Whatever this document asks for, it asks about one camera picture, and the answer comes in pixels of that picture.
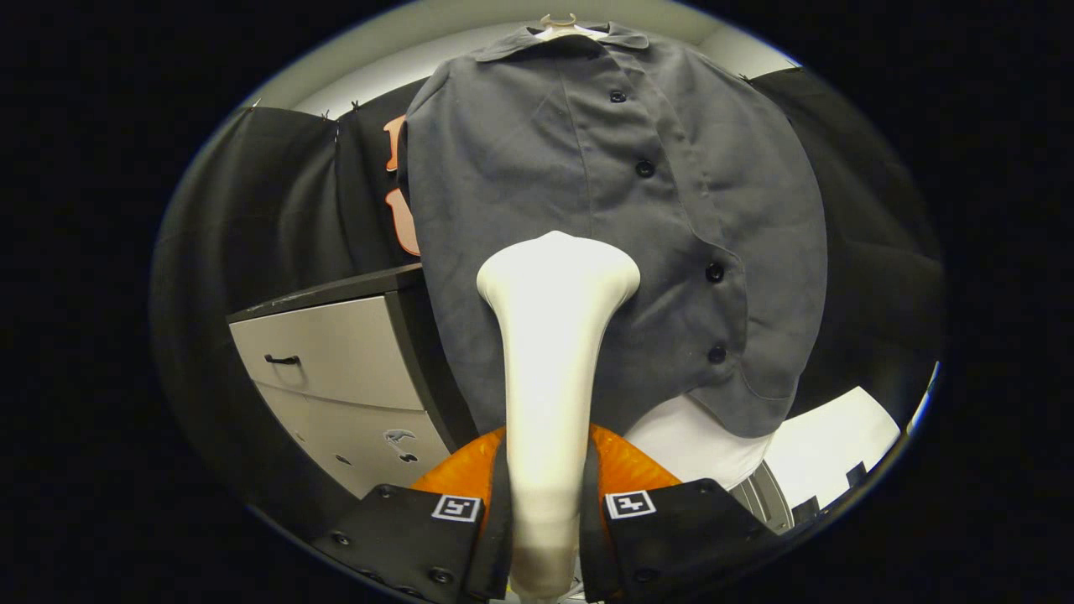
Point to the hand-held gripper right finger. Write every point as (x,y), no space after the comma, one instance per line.
(590,537)

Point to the cream plastic clothes hanger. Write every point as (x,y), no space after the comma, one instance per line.
(570,27)

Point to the grey button-up shirt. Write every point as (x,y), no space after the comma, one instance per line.
(520,168)

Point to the white garment steamer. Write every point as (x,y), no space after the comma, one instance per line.
(550,352)

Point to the white side table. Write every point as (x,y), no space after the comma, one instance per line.
(831,445)

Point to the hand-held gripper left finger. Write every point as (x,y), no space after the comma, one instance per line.
(500,537)

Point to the grey drawer cabinet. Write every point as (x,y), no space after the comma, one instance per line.
(344,361)

